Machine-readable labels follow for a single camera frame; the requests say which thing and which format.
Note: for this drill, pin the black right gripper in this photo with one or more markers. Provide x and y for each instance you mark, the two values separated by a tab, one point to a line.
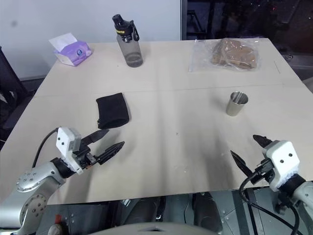
265	172

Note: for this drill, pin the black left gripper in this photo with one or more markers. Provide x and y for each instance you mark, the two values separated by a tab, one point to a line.
85	156

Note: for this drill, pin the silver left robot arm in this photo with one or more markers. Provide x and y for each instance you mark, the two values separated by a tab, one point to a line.
31	178

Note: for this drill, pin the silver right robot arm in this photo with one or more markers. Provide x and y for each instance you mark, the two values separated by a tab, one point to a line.
304	195

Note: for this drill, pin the black cloth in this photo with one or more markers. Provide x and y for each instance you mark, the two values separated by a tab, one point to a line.
112	110

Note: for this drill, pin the clear plastic zip bag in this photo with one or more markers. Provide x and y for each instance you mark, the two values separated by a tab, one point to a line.
203	58

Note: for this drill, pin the stainless steel cup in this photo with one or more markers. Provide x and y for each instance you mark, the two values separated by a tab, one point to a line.
235	107

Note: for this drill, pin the red knob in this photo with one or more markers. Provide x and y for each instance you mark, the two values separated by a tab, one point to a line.
58	219

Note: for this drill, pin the purple tissue pack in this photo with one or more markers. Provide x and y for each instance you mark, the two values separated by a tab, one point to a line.
73	52

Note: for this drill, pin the grey bottle with black cap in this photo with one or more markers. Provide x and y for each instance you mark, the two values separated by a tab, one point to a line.
132	51

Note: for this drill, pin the brown fabric item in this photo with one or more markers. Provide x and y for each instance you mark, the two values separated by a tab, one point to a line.
234	54

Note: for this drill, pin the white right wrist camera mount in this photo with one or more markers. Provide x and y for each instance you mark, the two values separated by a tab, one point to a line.
283	151

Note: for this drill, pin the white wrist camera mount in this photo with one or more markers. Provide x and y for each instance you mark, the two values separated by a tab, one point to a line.
64	142
283	151

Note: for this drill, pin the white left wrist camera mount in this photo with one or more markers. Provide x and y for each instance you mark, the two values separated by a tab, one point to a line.
64	142

